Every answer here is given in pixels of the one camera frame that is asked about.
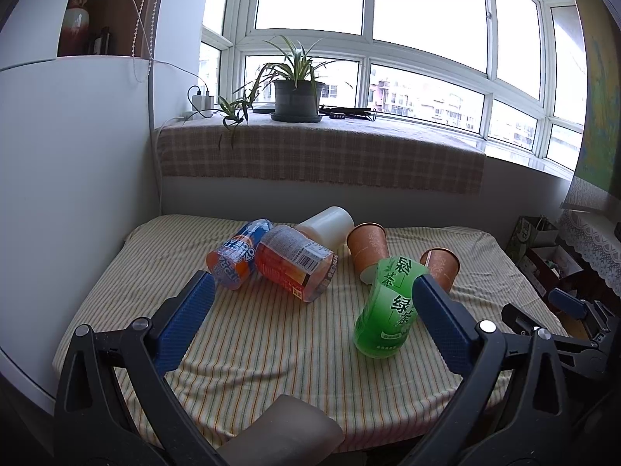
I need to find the wall poster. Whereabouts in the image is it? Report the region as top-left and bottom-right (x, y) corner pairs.
(563, 0), (621, 190)

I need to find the small spider plant offshoot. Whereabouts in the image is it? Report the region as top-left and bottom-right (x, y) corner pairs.
(184, 96), (254, 145)

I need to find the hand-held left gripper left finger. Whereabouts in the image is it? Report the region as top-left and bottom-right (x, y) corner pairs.
(52, 270), (229, 466)

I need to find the black device on windowsill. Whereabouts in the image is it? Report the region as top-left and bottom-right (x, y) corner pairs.
(317, 104), (378, 121)

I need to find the grey-brown cup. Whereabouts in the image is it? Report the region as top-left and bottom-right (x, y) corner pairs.
(217, 395), (344, 466)

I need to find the white power adapter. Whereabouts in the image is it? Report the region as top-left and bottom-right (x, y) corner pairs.
(191, 86), (215, 120)

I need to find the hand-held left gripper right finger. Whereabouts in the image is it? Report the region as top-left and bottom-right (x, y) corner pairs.
(398, 274), (589, 466)

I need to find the green paper bag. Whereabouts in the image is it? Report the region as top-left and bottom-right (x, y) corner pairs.
(506, 216), (559, 263)

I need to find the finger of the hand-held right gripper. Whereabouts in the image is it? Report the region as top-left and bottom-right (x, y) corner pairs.
(548, 287), (592, 322)
(501, 303), (605, 353)

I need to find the small brown paper cup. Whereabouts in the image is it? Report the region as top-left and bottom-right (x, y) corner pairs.
(419, 247), (460, 294)

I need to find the striped tablecloth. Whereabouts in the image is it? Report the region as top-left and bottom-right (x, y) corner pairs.
(52, 214), (568, 452)

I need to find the cardboard box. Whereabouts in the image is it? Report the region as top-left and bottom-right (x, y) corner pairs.
(519, 245), (583, 297)

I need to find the white cabinet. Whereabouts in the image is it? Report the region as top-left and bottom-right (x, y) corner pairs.
(0, 0), (168, 413)

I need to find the white plastic cup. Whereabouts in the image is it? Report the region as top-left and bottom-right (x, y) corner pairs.
(294, 206), (355, 256)

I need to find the large brown paper cup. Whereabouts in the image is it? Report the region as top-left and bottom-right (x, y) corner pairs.
(346, 222), (390, 285)

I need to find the plaid windowsill cloth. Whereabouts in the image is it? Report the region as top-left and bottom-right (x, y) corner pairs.
(154, 119), (487, 196)

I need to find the white cable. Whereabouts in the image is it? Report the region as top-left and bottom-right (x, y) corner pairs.
(150, 115), (195, 215)

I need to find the orange soda bottle blue label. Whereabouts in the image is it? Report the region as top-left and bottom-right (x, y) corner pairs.
(206, 218), (273, 292)

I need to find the dark bottle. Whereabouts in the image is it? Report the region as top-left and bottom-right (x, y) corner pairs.
(88, 26), (111, 55)

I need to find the painted ceramic vase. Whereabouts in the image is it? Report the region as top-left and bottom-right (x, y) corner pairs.
(62, 0), (93, 56)

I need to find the white window frame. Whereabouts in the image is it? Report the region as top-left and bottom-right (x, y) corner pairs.
(199, 0), (589, 176)

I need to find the white lace cloth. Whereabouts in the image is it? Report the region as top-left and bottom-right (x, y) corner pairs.
(558, 175), (621, 297)

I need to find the green tea bottle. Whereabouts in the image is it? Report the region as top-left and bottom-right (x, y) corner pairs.
(353, 256), (432, 359)

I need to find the potted spider plant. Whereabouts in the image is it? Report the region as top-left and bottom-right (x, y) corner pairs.
(232, 35), (331, 123)

